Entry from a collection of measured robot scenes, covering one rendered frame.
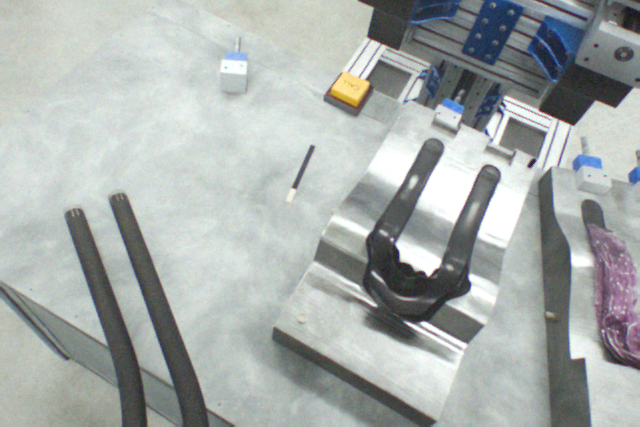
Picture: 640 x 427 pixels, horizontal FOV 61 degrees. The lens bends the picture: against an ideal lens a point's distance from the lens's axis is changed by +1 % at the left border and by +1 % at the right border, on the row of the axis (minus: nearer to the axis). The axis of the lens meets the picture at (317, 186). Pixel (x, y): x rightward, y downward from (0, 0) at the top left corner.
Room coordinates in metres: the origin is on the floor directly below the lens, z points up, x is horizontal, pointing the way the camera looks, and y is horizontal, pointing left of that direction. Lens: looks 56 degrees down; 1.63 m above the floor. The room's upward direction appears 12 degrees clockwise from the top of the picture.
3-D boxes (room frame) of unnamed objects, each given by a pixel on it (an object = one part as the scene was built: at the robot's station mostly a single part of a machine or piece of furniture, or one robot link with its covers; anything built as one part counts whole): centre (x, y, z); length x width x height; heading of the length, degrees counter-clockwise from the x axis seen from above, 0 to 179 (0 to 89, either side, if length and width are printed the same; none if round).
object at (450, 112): (0.80, -0.24, 0.83); 0.13 x 0.05 x 0.05; 159
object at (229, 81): (0.81, 0.22, 0.83); 0.13 x 0.05 x 0.05; 10
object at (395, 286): (0.47, -0.20, 0.92); 0.35 x 0.16 x 0.09; 162
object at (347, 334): (0.46, -0.18, 0.87); 0.50 x 0.26 x 0.14; 162
